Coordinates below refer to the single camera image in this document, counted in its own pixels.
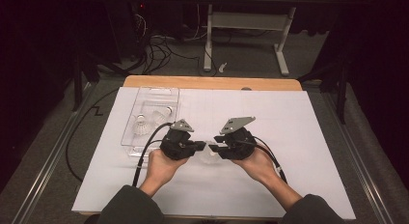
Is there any black metal stand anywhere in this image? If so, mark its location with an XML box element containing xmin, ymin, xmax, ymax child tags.
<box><xmin>297</xmin><ymin>61</ymin><xmax>350</xmax><ymax>126</ymax></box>
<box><xmin>71</xmin><ymin>49</ymin><xmax>100</xmax><ymax>112</ymax></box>

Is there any dark curtain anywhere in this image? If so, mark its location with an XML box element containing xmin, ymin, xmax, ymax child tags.
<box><xmin>337</xmin><ymin>0</ymin><xmax>409</xmax><ymax>193</ymax></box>
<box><xmin>0</xmin><ymin>0</ymin><xmax>78</xmax><ymax>189</ymax></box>

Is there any tangle of floor cables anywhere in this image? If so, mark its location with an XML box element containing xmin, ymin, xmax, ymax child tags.
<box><xmin>129</xmin><ymin>11</ymin><xmax>206</xmax><ymax>76</ymax></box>

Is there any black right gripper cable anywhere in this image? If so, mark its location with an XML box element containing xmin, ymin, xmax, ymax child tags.
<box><xmin>237</xmin><ymin>138</ymin><xmax>288</xmax><ymax>185</ymax></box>

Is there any white metal desk frame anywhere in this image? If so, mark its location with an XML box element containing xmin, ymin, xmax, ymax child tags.
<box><xmin>196</xmin><ymin>0</ymin><xmax>341</xmax><ymax>77</ymax></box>

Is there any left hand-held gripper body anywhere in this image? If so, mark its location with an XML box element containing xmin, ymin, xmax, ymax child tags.
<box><xmin>159</xmin><ymin>118</ymin><xmax>196</xmax><ymax>161</ymax></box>

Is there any white paper sheet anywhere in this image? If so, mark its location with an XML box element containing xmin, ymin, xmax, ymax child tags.
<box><xmin>70</xmin><ymin>86</ymin><xmax>357</xmax><ymax>221</ymax></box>

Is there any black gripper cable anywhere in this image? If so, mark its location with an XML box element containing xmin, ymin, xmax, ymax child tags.
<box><xmin>237</xmin><ymin>138</ymin><xmax>288</xmax><ymax>185</ymax></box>
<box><xmin>65</xmin><ymin>88</ymin><xmax>174</xmax><ymax>188</ymax></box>

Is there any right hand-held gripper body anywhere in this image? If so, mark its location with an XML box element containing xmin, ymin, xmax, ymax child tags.
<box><xmin>219</xmin><ymin>115</ymin><xmax>259</xmax><ymax>161</ymax></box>

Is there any clear plastic container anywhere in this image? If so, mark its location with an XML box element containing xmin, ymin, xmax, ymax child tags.
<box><xmin>120</xmin><ymin>86</ymin><xmax>180</xmax><ymax>159</ymax></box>

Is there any person's left hand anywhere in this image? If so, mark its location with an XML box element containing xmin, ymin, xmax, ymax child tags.
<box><xmin>142</xmin><ymin>148</ymin><xmax>190</xmax><ymax>190</ymax></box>

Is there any metal floor rail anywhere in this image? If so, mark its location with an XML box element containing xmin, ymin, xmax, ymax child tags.
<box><xmin>11</xmin><ymin>82</ymin><xmax>97</xmax><ymax>224</ymax></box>
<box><xmin>321</xmin><ymin>88</ymin><xmax>399</xmax><ymax>224</ymax></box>

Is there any person's right hand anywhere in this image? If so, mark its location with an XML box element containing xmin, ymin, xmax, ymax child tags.
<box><xmin>232</xmin><ymin>148</ymin><xmax>281</xmax><ymax>186</ymax></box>

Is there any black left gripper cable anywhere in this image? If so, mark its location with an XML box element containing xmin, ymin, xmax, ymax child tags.
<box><xmin>65</xmin><ymin>88</ymin><xmax>174</xmax><ymax>188</ymax></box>

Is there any white shuttlecock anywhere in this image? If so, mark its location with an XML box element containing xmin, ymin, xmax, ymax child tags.
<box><xmin>133</xmin><ymin>113</ymin><xmax>150</xmax><ymax>136</ymax></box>
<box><xmin>196</xmin><ymin>141</ymin><xmax>223</xmax><ymax>165</ymax></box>
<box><xmin>151</xmin><ymin>105</ymin><xmax>175</xmax><ymax>126</ymax></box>

